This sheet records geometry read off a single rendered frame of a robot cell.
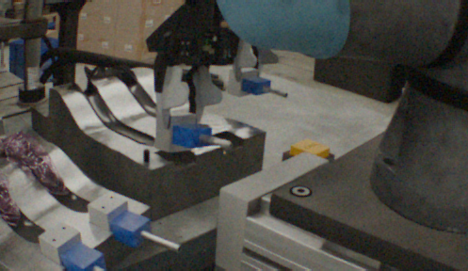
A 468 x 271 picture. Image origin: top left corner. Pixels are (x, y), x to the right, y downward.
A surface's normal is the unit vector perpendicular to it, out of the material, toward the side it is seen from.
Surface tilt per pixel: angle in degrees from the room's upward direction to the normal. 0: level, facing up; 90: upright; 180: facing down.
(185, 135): 82
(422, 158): 72
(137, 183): 90
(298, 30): 135
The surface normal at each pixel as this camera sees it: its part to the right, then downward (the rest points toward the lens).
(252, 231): -0.67, 0.22
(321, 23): 0.11, 0.83
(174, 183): 0.74, 0.30
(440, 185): -0.53, -0.04
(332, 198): 0.07, -0.93
